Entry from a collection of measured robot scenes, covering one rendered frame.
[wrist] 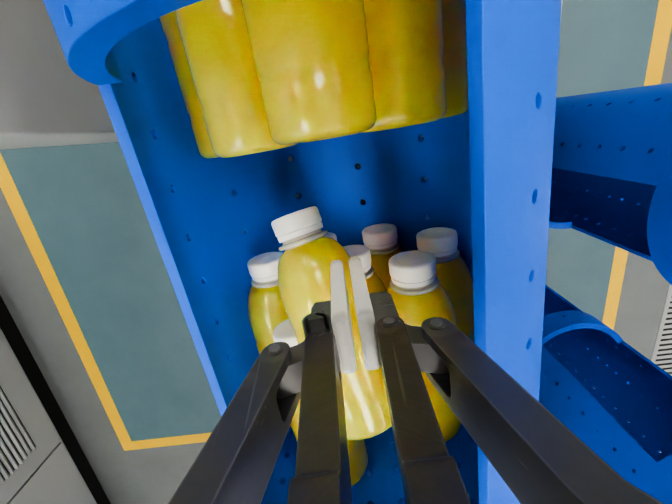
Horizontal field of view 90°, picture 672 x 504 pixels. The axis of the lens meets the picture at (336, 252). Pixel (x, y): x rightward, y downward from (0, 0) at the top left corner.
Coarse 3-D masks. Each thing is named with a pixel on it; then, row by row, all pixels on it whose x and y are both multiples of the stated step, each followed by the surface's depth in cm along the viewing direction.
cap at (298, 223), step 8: (312, 208) 26; (288, 216) 25; (296, 216) 25; (304, 216) 25; (312, 216) 25; (320, 216) 27; (272, 224) 26; (280, 224) 25; (288, 224) 25; (296, 224) 25; (304, 224) 25; (312, 224) 25; (320, 224) 26; (280, 232) 25; (288, 232) 25; (296, 232) 25; (304, 232) 25; (280, 240) 26
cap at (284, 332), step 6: (282, 324) 32; (288, 324) 31; (276, 330) 31; (282, 330) 31; (288, 330) 30; (276, 336) 30; (282, 336) 30; (288, 336) 29; (294, 336) 29; (288, 342) 29; (294, 342) 29
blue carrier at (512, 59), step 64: (64, 0) 13; (128, 0) 11; (192, 0) 12; (512, 0) 12; (128, 64) 24; (512, 64) 13; (128, 128) 23; (448, 128) 32; (512, 128) 14; (192, 192) 30; (256, 192) 37; (320, 192) 40; (384, 192) 39; (448, 192) 34; (512, 192) 15; (192, 256) 29; (512, 256) 16; (192, 320) 28; (512, 320) 17; (384, 448) 38; (448, 448) 37
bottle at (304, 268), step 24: (288, 240) 26; (312, 240) 25; (288, 264) 25; (312, 264) 24; (288, 288) 25; (312, 288) 24; (288, 312) 26; (360, 360) 25; (360, 384) 25; (360, 408) 25; (384, 408) 25; (360, 432) 25
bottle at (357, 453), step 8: (296, 408) 30; (296, 416) 30; (296, 424) 31; (296, 432) 32; (296, 440) 33; (352, 440) 33; (360, 440) 34; (352, 448) 33; (360, 448) 34; (352, 456) 33; (360, 456) 34; (352, 464) 33; (360, 464) 34; (352, 472) 33; (360, 472) 34; (352, 480) 33
